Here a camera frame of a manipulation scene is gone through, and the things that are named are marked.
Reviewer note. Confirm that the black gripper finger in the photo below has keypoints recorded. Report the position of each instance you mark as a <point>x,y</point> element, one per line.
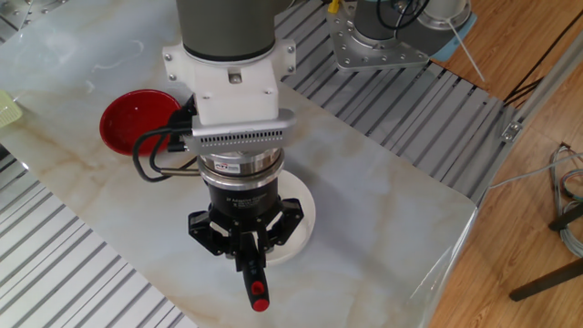
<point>200,228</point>
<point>292,216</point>

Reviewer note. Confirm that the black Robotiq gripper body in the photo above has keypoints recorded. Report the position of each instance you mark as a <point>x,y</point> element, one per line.
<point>241,200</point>

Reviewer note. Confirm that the black ladle red accents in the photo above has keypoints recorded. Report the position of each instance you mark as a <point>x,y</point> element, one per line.
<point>255,278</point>

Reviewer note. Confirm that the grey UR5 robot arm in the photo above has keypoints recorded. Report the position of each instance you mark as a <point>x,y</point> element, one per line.
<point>228,32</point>

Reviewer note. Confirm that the white ceramic bowl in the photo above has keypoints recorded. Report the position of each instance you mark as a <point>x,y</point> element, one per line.
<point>300,214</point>

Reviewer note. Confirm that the red bowl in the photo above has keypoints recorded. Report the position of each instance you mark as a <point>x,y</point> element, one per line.
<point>132,123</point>

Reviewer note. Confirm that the silver force torque sensor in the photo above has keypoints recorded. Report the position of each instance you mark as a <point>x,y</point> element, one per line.
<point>241,180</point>

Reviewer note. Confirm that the marble pattern table mat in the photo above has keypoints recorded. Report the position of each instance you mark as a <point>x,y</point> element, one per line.
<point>387,205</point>

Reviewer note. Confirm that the yellow green plastic basket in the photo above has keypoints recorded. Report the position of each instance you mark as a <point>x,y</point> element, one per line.
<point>9,111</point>

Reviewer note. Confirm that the white zip tie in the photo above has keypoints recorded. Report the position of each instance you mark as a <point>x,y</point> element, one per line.
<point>467,50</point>

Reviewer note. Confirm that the black furniture leg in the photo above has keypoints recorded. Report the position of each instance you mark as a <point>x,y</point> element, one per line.
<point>569,218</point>
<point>546,280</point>

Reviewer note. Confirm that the silver screwed plate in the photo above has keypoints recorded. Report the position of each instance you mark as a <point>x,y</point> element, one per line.
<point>18,18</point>

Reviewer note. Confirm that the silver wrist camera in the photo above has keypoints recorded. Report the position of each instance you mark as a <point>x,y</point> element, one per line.
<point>273,124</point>

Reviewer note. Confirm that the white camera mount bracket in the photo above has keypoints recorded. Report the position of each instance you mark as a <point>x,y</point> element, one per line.
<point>237,100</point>

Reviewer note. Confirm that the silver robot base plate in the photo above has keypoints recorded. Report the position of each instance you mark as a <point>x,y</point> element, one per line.
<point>382,59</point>

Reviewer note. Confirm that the steel corner bracket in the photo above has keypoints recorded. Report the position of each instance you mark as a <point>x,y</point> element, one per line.
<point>511,132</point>

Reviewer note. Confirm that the aluminium frame beam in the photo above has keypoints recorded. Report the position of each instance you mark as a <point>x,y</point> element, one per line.
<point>546,102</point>

